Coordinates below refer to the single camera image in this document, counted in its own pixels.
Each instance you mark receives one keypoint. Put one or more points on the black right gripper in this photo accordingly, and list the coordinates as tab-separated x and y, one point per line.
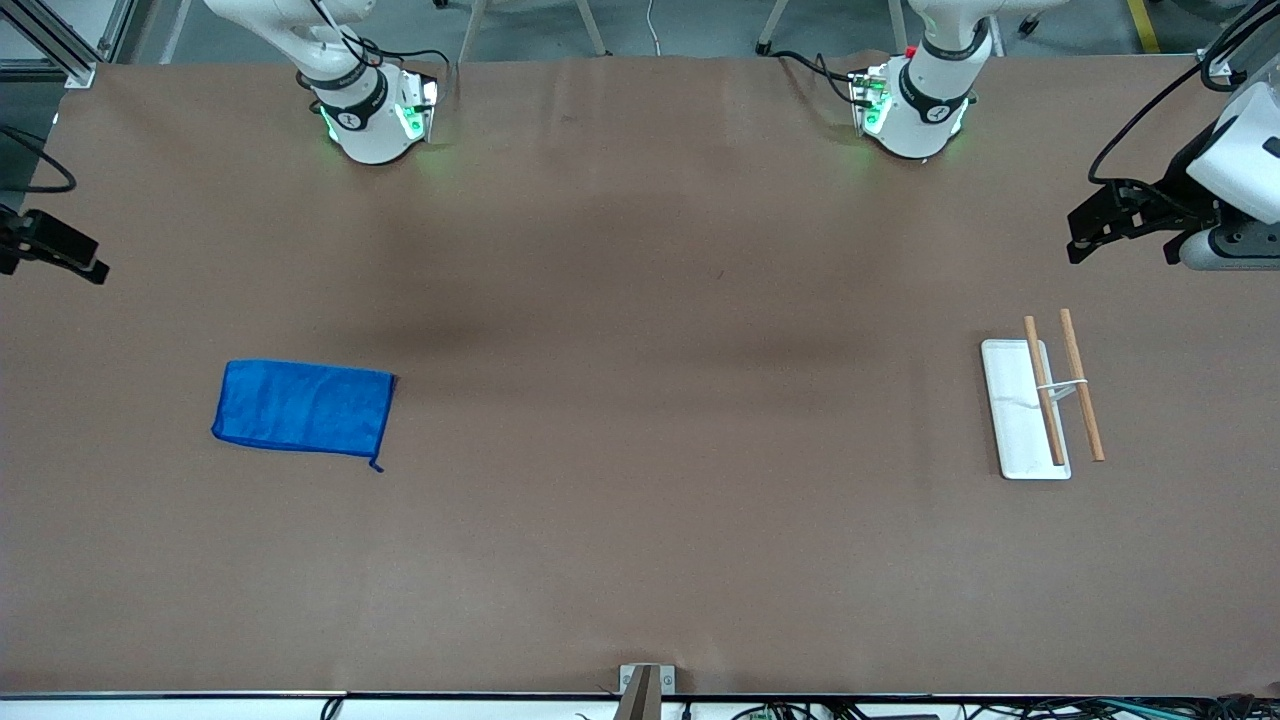
12	240

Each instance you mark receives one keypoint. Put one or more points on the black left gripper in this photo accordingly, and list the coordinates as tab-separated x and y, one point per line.
1183	177

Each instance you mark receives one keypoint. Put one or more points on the blue microfibre towel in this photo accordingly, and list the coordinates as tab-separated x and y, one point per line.
300	405

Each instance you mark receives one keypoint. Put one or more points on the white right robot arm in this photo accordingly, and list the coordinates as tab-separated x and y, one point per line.
370	130

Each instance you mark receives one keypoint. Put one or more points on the white towel rack base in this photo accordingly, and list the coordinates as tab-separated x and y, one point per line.
1015	440

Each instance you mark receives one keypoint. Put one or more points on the wooden rack rod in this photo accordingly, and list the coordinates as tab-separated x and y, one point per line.
1050	420
1090	420

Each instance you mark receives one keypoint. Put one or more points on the white stand leg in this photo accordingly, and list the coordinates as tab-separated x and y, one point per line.
897	25
774	25
592	28
472	30

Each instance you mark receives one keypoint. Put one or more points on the brown table cover sheet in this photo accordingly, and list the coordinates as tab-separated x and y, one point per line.
640	300

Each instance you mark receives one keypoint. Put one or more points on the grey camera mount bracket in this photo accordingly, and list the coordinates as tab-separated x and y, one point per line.
645	695

